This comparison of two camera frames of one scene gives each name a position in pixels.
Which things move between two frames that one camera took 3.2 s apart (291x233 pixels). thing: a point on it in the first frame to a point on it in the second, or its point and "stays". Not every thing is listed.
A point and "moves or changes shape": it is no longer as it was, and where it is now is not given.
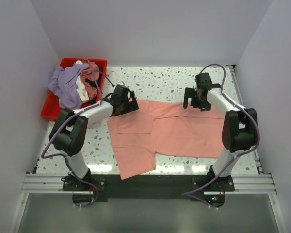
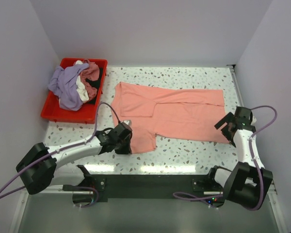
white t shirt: (81, 89) stays
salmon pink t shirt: (163, 127) moves or changes shape
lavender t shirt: (63, 85) stays
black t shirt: (95, 84) stays
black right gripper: (189, 92) to (227, 118)
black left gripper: (131, 106) to (127, 150)
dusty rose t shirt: (92, 71) stays
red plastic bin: (52, 105) stays
